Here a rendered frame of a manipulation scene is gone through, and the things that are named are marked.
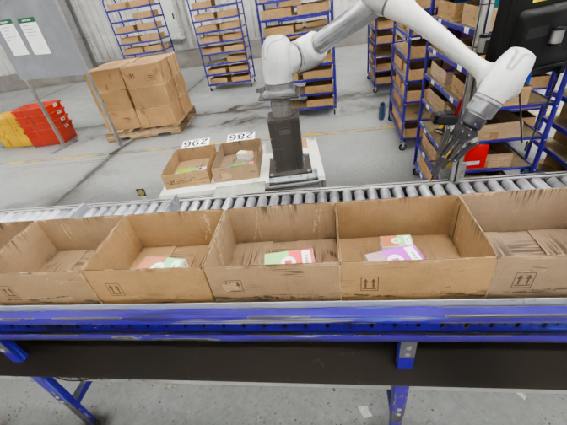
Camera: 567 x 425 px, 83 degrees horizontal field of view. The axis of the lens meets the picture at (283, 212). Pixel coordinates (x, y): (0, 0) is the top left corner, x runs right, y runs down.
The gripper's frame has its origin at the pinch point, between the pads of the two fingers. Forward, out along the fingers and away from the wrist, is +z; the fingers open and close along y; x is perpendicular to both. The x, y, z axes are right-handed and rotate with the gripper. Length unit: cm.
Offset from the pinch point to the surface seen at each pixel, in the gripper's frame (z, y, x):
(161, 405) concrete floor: 162, 53, 33
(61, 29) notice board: 102, 392, -265
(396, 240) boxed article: 23.3, 5.1, 24.0
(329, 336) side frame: 48, 14, 52
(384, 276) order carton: 24, 11, 47
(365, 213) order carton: 21.8, 17.3, 18.8
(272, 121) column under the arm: 27, 70, -53
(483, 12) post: -52, 10, -32
